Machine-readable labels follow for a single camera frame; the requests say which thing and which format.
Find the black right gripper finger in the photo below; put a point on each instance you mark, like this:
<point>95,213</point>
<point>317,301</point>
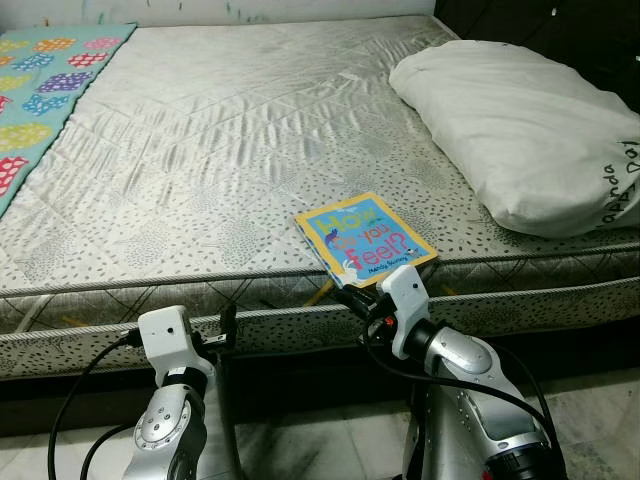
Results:
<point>350,298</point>

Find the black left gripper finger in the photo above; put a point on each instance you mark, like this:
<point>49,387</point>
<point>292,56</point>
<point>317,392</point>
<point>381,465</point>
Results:
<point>229,325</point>

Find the yellow-edged blue children's book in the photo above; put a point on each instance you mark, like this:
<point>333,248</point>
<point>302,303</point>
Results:
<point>365,238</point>

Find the white pillow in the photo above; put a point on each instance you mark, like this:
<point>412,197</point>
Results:
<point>520,130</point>

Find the turquoise blanket with colourful shapes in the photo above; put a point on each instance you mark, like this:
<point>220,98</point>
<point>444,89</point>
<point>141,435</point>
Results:
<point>40,90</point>

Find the grey left robot leg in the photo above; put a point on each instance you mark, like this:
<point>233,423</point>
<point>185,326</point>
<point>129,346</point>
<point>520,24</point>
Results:
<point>225,430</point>

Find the grey robot leg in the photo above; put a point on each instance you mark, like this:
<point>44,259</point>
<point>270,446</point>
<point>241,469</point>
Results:
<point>435,440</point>
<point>225,430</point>

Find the grey right robot leg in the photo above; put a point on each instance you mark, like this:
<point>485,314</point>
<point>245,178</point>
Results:
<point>435,440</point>

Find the grey quilted spotted mattress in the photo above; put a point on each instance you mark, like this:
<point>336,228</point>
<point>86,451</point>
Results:
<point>220,140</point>

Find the dark wardrobe with small knobs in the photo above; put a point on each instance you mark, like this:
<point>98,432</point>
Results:
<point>550,30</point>

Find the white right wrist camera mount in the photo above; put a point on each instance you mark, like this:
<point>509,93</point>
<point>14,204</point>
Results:
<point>405,305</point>

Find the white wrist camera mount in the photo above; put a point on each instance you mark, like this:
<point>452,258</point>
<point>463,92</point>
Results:
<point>405,305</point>
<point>168,340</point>

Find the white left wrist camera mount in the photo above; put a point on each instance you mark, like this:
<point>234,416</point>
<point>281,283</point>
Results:
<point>168,340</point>

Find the black bed frame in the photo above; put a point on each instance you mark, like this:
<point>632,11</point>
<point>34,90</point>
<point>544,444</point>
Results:
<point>300,385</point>

